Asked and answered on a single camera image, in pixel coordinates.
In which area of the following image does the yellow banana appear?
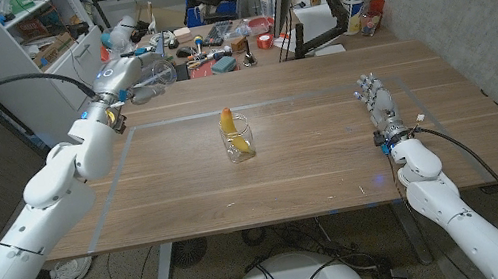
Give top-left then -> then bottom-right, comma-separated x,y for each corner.
217,103 -> 255,160

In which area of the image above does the red tape roll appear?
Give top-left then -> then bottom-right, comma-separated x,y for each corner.
255,32 -> 276,52

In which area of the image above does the white shelf cabinet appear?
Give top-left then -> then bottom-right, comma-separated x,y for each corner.
0,0 -> 123,160

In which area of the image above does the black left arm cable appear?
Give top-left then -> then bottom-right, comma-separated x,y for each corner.
0,61 -> 116,218

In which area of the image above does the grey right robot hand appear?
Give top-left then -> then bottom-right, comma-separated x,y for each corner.
352,67 -> 410,148

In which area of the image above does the teal rectangular box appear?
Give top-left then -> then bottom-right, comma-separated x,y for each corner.
208,54 -> 239,76

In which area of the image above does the red cup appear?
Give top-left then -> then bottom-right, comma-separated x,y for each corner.
366,0 -> 388,19

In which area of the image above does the black round fan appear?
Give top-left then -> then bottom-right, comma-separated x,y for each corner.
168,236 -> 212,270

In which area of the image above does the black computer mouse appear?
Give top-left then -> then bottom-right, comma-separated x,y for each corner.
175,45 -> 196,60

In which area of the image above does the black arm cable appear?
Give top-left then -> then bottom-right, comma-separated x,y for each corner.
0,61 -> 116,218
413,112 -> 498,279

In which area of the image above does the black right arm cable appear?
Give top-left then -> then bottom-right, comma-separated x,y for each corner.
413,112 -> 498,279

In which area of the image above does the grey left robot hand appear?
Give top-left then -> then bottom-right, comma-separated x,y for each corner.
86,46 -> 172,113

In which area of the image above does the tall white lidded container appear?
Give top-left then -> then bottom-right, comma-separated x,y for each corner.
339,0 -> 374,37

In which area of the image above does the black laptop blue lid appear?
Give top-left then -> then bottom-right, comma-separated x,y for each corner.
151,31 -> 169,60

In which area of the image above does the red bowl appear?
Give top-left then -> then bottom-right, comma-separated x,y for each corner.
246,14 -> 278,37

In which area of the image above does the cardboard box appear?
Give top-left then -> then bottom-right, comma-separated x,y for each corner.
27,30 -> 80,70

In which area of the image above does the blue bin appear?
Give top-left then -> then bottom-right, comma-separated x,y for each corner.
183,0 -> 240,28

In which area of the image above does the glass jar with banana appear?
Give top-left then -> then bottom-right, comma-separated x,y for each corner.
216,111 -> 258,166

